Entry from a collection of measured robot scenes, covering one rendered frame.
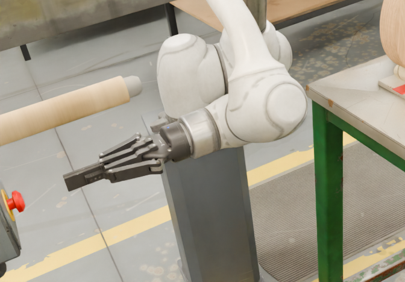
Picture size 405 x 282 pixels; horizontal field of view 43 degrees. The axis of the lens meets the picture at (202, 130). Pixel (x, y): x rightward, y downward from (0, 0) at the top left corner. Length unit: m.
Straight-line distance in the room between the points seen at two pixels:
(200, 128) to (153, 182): 1.58
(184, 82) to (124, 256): 0.99
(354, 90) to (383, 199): 1.17
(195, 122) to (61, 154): 2.04
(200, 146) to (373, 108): 0.38
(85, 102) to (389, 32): 0.67
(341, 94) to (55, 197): 1.78
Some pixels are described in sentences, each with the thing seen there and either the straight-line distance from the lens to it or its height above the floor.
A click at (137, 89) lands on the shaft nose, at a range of 0.60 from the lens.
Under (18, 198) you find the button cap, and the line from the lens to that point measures 0.95.
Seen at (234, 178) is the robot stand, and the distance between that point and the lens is 1.59.
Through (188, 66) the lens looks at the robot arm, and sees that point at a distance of 1.41.
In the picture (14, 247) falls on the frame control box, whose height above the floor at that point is 0.94.
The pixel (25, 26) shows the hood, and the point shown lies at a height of 1.40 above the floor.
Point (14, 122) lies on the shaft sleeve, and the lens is 0.58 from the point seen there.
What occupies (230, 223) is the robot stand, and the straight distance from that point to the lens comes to 1.69.
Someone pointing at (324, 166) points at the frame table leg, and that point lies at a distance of 1.30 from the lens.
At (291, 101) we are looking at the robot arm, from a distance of 0.82.
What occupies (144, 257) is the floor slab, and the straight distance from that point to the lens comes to 2.17.
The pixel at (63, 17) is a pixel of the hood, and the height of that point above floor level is 1.40.
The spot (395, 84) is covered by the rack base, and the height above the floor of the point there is 0.94.
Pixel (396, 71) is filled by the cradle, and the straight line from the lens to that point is 1.20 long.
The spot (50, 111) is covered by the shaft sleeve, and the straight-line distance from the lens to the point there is 0.58.
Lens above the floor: 1.51
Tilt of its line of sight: 32 degrees down
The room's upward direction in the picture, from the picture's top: 10 degrees counter-clockwise
